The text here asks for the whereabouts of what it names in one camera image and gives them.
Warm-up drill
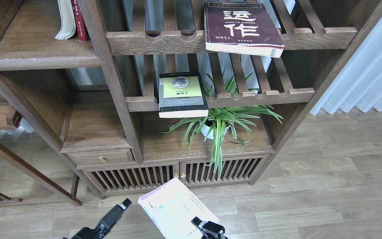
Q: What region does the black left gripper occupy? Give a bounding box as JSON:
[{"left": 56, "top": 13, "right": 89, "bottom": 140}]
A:
[{"left": 72, "top": 198, "right": 132, "bottom": 239}]

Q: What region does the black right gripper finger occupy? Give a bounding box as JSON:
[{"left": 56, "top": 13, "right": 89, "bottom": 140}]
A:
[{"left": 191, "top": 217, "right": 228, "bottom": 239}]

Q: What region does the pale purple white book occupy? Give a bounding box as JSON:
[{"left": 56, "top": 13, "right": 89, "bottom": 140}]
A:
[{"left": 138, "top": 177, "right": 219, "bottom": 239}]

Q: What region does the dark red book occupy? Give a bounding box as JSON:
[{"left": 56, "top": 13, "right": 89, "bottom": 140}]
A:
[{"left": 204, "top": 1, "right": 285, "bottom": 58}]

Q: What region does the white plant pot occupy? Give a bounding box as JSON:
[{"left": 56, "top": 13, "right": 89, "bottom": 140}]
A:
[{"left": 200, "top": 120, "right": 231, "bottom": 140}]

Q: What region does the green spider plant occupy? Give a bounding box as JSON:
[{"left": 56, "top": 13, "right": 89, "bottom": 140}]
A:
[{"left": 163, "top": 66, "right": 284, "bottom": 180}]

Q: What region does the dark wooden bookshelf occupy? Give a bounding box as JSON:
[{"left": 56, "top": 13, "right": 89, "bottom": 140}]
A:
[{"left": 0, "top": 0, "right": 382, "bottom": 197}]

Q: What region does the yellow and black book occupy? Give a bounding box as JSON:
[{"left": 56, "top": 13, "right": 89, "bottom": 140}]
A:
[{"left": 158, "top": 72, "right": 208, "bottom": 118}]

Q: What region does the red spine standing book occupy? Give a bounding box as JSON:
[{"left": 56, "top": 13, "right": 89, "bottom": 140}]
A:
[{"left": 71, "top": 0, "right": 88, "bottom": 42}]

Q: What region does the cream paged standing book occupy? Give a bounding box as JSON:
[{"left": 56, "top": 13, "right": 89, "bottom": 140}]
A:
[{"left": 55, "top": 0, "right": 76, "bottom": 40}]

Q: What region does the white pleated curtain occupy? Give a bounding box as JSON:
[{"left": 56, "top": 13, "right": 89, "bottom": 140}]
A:
[{"left": 310, "top": 18, "right": 382, "bottom": 115}]

